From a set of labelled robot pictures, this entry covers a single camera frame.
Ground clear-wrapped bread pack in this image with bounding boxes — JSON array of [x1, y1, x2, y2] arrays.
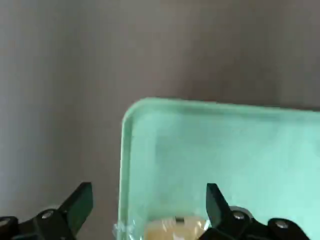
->
[[113, 215, 211, 240]]

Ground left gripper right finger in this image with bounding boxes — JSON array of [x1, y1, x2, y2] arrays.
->
[[199, 182, 312, 240]]

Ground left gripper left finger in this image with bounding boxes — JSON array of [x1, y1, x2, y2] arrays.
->
[[0, 181, 94, 240]]

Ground green plastic tray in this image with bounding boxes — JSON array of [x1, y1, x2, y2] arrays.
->
[[117, 97, 320, 240]]

